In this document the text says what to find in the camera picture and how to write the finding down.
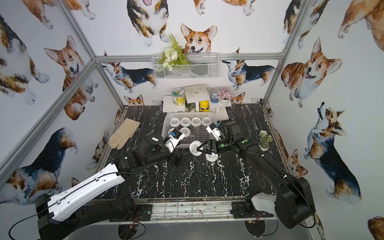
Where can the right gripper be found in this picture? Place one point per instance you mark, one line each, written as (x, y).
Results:
(209, 146)

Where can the yogurt cup back row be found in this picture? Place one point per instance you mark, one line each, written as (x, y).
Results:
(175, 122)
(196, 122)
(195, 149)
(186, 131)

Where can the white plastic perforated basket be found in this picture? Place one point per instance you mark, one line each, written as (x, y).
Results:
(200, 134)

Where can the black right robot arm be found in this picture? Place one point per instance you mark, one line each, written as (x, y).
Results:
(292, 201)

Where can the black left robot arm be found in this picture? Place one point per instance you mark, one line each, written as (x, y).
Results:
(62, 214)

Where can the beige work glove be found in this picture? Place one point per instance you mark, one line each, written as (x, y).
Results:
(123, 134)

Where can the small white potted flower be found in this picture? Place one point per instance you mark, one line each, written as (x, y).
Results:
(265, 139)

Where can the pink flower pot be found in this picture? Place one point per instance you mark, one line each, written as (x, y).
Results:
(225, 95)

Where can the blue white small jar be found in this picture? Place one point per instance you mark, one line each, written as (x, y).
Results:
(214, 96)

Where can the small green plant pot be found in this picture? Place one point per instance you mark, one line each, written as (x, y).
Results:
(190, 107)

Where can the yellow sunflower seed can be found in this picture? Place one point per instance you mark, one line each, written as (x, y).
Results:
(178, 96)

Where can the white wooden tiered shelf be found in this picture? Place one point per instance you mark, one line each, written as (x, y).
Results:
(196, 94)

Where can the artificial green fern flowers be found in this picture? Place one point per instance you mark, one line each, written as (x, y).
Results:
(173, 56)

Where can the aluminium frame rail front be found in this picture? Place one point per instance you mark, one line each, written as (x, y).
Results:
(190, 210)

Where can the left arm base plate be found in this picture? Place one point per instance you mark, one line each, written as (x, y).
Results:
(141, 213)

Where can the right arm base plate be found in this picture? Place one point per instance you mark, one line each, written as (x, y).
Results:
(244, 210)

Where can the white wire wall basket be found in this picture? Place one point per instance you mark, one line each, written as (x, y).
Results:
(200, 66)

